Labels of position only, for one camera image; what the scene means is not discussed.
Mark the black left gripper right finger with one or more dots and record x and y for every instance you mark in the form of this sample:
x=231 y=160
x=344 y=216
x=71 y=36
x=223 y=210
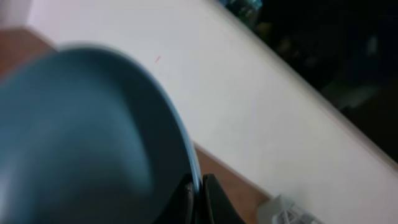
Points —
x=217 y=208

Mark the grey dishwasher rack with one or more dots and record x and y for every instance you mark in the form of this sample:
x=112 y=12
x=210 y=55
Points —
x=283 y=210

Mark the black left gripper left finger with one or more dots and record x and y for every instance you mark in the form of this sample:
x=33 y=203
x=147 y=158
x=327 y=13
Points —
x=180 y=207

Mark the blue plate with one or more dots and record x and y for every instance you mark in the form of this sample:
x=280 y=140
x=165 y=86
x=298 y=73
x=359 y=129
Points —
x=89 y=136

